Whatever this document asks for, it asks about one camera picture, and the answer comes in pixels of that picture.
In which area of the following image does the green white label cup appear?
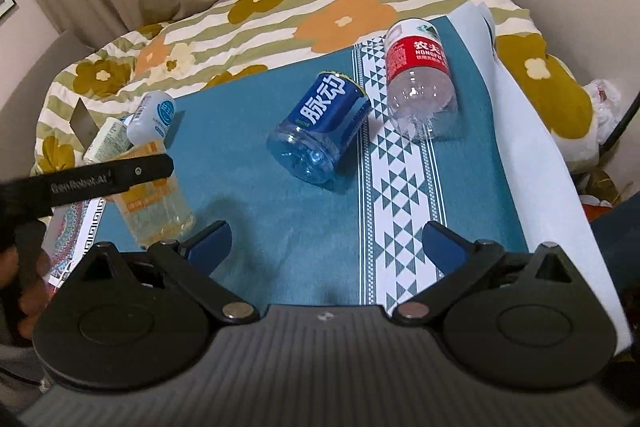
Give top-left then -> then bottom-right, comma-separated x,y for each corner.
84,117 -> 131,164

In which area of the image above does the white blue label cup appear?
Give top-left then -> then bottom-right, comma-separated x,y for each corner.
127,91 -> 176,146

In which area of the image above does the blue label cut bottle cup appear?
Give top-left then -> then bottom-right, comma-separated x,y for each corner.
267,70 -> 372,185

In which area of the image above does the person's left hand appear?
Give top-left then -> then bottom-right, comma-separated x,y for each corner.
1,247 -> 50,339

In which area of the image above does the patterned box under mat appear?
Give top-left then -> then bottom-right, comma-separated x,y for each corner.
42,198 -> 106,295

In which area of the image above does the grey metal triangular piece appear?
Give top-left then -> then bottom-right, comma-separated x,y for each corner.
70,98 -> 99,150

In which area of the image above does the teal patterned cloth mat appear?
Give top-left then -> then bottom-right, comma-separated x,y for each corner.
168,3 -> 631,348

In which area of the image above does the red label clear cut bottle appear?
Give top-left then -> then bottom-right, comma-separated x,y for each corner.
384,18 -> 458,140

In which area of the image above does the white plastic bag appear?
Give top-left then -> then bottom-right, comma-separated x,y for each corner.
584,79 -> 623,141

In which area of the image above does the floral striped bed quilt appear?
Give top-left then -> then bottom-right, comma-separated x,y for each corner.
32,0 -> 599,173

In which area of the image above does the black cable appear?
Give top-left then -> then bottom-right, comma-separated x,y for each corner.
596,91 -> 640,155

